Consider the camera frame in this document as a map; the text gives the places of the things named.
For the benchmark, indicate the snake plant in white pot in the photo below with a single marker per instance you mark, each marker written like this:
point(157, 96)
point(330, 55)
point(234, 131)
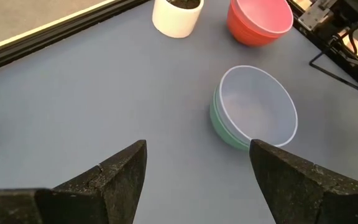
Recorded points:
point(172, 21)

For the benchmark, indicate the large blue plastic bowl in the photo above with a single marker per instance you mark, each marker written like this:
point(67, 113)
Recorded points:
point(256, 105)

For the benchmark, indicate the black metal table frame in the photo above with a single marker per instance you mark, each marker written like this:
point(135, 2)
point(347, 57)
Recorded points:
point(42, 43)

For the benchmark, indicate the silver metal corner plate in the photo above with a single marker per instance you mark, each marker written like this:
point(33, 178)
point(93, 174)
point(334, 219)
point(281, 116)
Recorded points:
point(312, 15)

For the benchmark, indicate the large pink plastic bowl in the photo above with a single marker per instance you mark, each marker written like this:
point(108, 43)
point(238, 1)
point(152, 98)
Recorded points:
point(266, 15)

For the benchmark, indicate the blue table mat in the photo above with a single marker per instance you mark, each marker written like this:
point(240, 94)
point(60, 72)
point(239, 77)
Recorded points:
point(104, 102)

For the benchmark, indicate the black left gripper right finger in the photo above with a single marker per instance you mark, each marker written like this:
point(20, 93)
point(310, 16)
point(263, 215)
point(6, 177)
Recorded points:
point(297, 186)

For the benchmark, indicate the large orange red bowl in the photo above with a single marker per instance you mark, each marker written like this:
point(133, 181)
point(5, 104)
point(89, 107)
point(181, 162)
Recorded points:
point(244, 34)

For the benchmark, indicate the large teal green bowl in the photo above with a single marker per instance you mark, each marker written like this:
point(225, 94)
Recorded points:
point(221, 127)

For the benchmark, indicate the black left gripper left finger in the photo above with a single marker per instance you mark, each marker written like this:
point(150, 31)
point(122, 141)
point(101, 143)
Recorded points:
point(104, 189)

